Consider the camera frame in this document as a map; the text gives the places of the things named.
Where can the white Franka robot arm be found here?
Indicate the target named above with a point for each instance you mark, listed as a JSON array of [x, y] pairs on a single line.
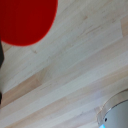
[[116, 113]]

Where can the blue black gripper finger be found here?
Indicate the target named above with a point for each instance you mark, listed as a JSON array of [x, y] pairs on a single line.
[[1, 55]]

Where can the red plastic cup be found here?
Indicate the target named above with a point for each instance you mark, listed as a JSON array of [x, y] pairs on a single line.
[[23, 20]]

